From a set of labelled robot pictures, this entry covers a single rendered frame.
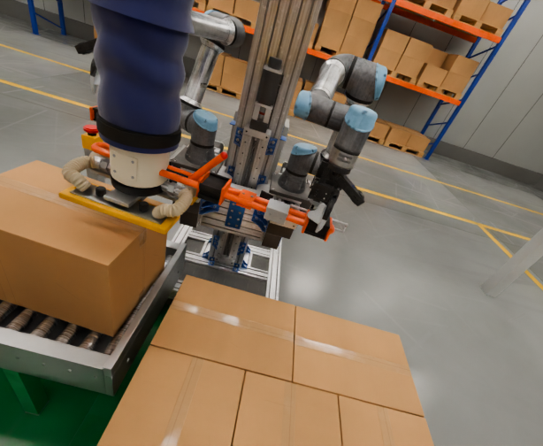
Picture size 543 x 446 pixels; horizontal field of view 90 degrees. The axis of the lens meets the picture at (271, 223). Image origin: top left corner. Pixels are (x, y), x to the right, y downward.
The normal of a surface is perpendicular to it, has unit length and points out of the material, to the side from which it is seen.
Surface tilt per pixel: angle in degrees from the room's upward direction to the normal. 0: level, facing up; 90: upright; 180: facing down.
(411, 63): 90
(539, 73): 90
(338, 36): 90
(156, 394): 0
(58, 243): 0
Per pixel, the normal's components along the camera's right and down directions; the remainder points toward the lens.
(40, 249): -0.17, 0.52
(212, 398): 0.28, -0.79
